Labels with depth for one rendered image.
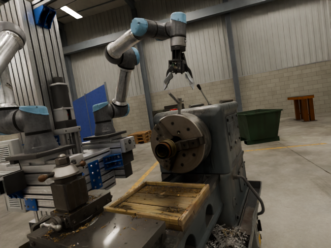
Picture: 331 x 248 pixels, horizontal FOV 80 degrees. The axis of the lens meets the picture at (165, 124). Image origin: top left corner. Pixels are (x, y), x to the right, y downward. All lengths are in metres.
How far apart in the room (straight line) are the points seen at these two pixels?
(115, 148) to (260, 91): 10.36
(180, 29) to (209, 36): 10.71
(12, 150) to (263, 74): 10.92
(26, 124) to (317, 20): 12.38
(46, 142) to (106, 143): 0.46
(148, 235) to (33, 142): 0.76
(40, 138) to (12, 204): 0.69
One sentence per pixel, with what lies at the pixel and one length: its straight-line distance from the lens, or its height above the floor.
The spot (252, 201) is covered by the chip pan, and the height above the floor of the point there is 0.54.
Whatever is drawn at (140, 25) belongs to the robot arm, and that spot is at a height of 1.65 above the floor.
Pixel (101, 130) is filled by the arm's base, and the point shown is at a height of 1.20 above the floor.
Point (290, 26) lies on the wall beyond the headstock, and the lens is 12.27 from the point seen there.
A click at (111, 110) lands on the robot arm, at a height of 1.32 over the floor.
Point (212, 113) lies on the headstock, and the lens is 1.12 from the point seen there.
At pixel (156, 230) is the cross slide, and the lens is 0.57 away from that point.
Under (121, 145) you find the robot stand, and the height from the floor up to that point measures 1.08.
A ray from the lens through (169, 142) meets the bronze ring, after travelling 0.94.
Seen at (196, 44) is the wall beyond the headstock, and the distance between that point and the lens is 11.65.
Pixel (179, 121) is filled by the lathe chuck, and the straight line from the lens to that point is 1.02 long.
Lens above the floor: 1.26
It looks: 4 degrees down
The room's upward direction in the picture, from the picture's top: 9 degrees counter-clockwise
